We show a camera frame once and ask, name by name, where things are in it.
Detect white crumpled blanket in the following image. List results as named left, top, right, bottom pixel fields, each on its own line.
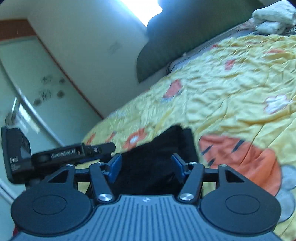
left=251, top=1, right=295, bottom=35

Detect yellow floral bedspread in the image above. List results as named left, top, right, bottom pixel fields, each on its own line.
left=84, top=29, right=295, bottom=240

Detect grey striped pillow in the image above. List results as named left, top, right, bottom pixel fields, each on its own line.
left=166, top=28, right=254, bottom=75

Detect grey scalloped headboard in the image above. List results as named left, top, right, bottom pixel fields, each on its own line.
left=137, top=0, right=263, bottom=82

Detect black pants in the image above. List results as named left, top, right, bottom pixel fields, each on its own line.
left=109, top=126, right=199, bottom=196

